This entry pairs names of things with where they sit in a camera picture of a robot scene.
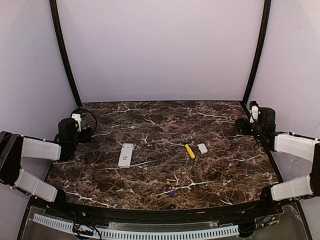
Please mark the black left corner post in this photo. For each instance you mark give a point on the black left corner post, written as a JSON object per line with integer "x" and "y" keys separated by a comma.
{"x": 63, "y": 51}

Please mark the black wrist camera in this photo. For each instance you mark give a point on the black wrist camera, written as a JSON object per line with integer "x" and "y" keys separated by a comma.
{"x": 254, "y": 111}
{"x": 77, "y": 117}

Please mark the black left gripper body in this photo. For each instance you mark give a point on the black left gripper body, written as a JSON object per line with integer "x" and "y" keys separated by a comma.
{"x": 86, "y": 132}

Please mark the yellow handled screwdriver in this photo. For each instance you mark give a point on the yellow handled screwdriver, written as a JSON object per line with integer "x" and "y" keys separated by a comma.
{"x": 189, "y": 151}

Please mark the black right corner post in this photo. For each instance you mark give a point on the black right corner post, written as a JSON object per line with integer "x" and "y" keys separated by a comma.
{"x": 258, "y": 50}

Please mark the white remote control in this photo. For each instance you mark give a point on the white remote control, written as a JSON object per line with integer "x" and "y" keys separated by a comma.
{"x": 125, "y": 156}

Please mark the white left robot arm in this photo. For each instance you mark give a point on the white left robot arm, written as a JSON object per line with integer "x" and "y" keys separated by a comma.
{"x": 15, "y": 147}

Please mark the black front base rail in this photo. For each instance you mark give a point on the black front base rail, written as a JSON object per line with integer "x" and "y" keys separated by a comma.
{"x": 236, "y": 214}

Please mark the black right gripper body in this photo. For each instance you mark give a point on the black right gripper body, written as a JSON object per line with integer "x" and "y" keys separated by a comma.
{"x": 242, "y": 126}

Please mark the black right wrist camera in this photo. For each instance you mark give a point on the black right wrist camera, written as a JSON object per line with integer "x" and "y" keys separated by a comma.
{"x": 254, "y": 111}

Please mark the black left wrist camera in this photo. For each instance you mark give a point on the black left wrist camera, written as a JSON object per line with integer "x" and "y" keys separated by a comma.
{"x": 77, "y": 117}

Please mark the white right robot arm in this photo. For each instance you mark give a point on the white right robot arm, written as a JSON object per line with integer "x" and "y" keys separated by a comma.
{"x": 261, "y": 125}

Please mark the white slotted cable duct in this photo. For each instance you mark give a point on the white slotted cable duct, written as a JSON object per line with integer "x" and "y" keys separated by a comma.
{"x": 139, "y": 231}

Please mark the purple AAA battery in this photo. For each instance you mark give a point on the purple AAA battery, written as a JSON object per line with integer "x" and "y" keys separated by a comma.
{"x": 173, "y": 193}

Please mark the white battery compartment cover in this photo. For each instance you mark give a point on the white battery compartment cover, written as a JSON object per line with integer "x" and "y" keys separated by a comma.
{"x": 202, "y": 148}

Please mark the black corner post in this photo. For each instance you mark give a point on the black corner post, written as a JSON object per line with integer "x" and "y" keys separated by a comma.
{"x": 258, "y": 50}
{"x": 63, "y": 51}

